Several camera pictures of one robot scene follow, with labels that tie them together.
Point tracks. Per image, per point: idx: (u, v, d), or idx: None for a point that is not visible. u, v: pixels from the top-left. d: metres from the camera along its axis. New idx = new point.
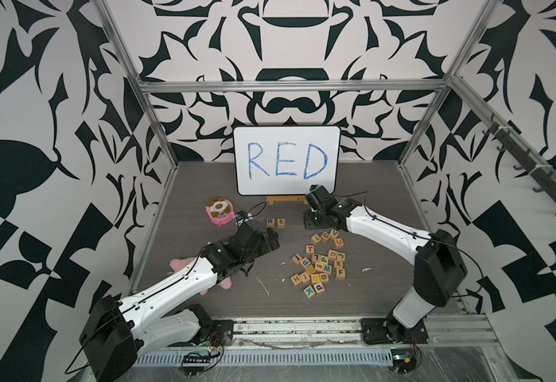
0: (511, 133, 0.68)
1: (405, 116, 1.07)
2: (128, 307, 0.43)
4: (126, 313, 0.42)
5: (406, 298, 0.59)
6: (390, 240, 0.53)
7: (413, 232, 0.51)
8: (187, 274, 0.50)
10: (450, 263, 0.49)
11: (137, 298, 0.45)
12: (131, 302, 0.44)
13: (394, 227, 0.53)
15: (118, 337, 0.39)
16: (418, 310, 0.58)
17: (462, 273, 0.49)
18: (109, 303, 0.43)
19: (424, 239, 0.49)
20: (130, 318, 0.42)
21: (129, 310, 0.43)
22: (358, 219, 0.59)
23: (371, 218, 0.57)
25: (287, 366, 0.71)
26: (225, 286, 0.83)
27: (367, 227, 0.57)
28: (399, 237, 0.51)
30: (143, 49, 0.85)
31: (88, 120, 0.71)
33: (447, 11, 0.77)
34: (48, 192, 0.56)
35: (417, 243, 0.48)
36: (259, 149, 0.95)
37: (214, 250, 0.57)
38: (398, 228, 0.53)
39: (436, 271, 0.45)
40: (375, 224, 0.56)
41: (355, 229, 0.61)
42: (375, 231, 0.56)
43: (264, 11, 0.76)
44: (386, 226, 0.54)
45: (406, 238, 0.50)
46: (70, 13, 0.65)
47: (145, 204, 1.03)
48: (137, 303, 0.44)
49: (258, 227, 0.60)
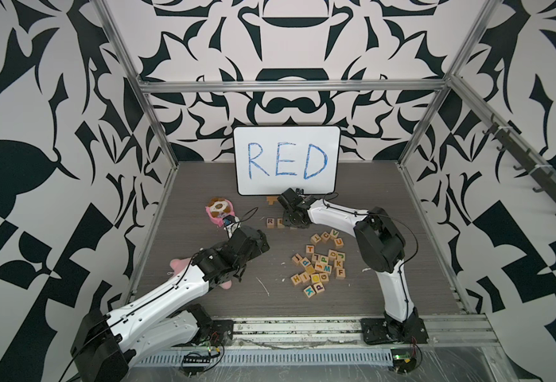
0: (511, 133, 0.68)
1: (405, 116, 1.07)
2: (115, 321, 0.43)
4: (114, 327, 0.42)
5: (384, 288, 0.64)
6: (340, 221, 0.63)
7: (355, 212, 0.61)
8: (177, 284, 0.50)
10: (389, 235, 0.58)
11: (125, 309, 0.44)
12: (119, 314, 0.44)
13: (341, 210, 0.63)
15: (106, 350, 0.39)
16: (398, 302, 0.63)
17: (399, 241, 0.57)
18: (96, 317, 0.42)
19: (363, 216, 0.58)
20: (117, 332, 0.41)
21: (116, 324, 0.42)
22: (315, 207, 0.69)
23: (325, 207, 0.67)
25: (287, 366, 0.71)
26: (225, 286, 0.83)
27: (321, 212, 0.68)
28: (344, 217, 0.61)
30: (143, 49, 0.85)
31: (88, 121, 0.71)
33: (447, 11, 0.77)
34: (48, 192, 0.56)
35: (358, 219, 0.58)
36: (259, 149, 0.95)
37: (206, 257, 0.56)
38: (344, 211, 0.63)
39: (370, 239, 0.54)
40: (324, 210, 0.67)
41: (316, 218, 0.71)
42: (325, 216, 0.67)
43: (264, 11, 0.76)
44: (336, 210, 0.64)
45: (350, 216, 0.60)
46: (70, 13, 0.65)
47: (145, 204, 1.03)
48: (125, 316, 0.44)
49: (252, 232, 0.60)
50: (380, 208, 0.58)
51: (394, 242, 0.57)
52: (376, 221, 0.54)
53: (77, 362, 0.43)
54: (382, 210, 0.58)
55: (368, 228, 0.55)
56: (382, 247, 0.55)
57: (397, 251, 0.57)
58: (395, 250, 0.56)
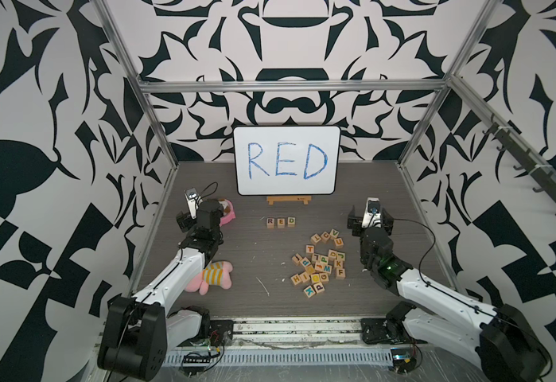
0: (511, 133, 0.68)
1: (405, 116, 1.07)
2: (146, 294, 0.45)
4: (147, 299, 0.44)
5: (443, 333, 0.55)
6: (447, 311, 0.50)
7: (476, 306, 0.47)
8: (180, 260, 0.55)
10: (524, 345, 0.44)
11: (148, 288, 0.47)
12: (145, 291, 0.46)
13: (450, 296, 0.51)
15: (151, 317, 0.41)
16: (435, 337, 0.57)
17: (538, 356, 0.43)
18: (121, 302, 0.43)
19: (488, 316, 0.45)
20: (153, 301, 0.44)
21: (148, 296, 0.45)
22: (409, 283, 0.57)
23: (425, 285, 0.55)
25: (287, 366, 0.71)
26: (225, 286, 0.83)
27: (420, 294, 0.55)
28: (457, 309, 0.48)
30: (142, 49, 0.85)
31: (88, 120, 0.71)
33: (447, 12, 0.77)
34: (48, 192, 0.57)
35: (482, 321, 0.45)
36: (259, 149, 0.95)
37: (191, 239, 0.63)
38: (456, 299, 0.50)
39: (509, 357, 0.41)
40: (425, 292, 0.54)
41: (407, 294, 0.59)
42: (423, 298, 0.55)
43: (264, 11, 0.76)
44: (443, 295, 0.51)
45: (468, 312, 0.47)
46: (70, 13, 0.65)
47: (145, 204, 1.03)
48: (152, 290, 0.46)
49: (213, 205, 0.65)
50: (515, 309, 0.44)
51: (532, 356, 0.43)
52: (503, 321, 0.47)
53: (115, 356, 0.41)
54: (519, 313, 0.44)
55: (501, 334, 0.42)
56: (525, 371, 0.42)
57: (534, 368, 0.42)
58: (533, 369, 0.42)
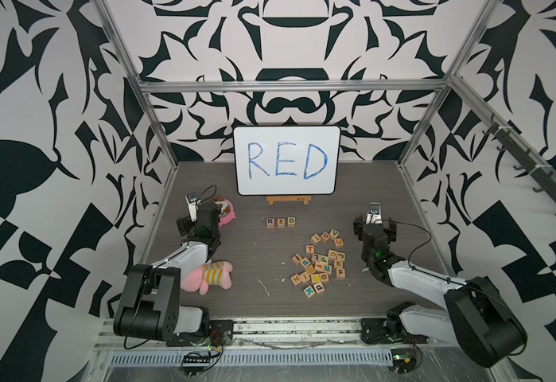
0: (511, 133, 0.68)
1: (405, 116, 1.07)
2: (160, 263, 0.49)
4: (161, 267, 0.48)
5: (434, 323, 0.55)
6: (426, 287, 0.54)
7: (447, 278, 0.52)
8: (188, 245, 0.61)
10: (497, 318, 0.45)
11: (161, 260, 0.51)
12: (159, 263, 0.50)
13: (429, 274, 0.55)
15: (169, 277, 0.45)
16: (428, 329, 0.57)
17: (510, 329, 0.43)
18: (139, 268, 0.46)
19: (459, 285, 0.48)
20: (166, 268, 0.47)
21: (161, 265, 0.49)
22: (398, 269, 0.62)
23: (410, 269, 0.59)
25: (287, 366, 0.71)
26: (225, 286, 0.83)
27: (405, 276, 0.60)
28: (433, 282, 0.52)
30: (142, 49, 0.85)
31: (88, 120, 0.71)
33: (447, 12, 0.77)
34: (48, 192, 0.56)
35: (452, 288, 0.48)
36: (259, 149, 0.95)
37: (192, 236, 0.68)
38: (433, 275, 0.54)
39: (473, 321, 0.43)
40: (410, 274, 0.58)
41: (397, 281, 0.63)
42: (407, 280, 0.59)
43: (264, 11, 0.76)
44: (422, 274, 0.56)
45: (441, 283, 0.51)
46: (70, 13, 0.65)
47: (145, 204, 1.03)
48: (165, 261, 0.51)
49: (211, 205, 0.71)
50: (487, 282, 0.47)
51: (506, 329, 0.43)
52: (480, 298, 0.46)
53: (132, 321, 0.43)
54: (490, 286, 0.46)
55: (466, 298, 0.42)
56: (491, 338, 0.42)
57: (507, 341, 0.42)
58: (503, 341, 0.42)
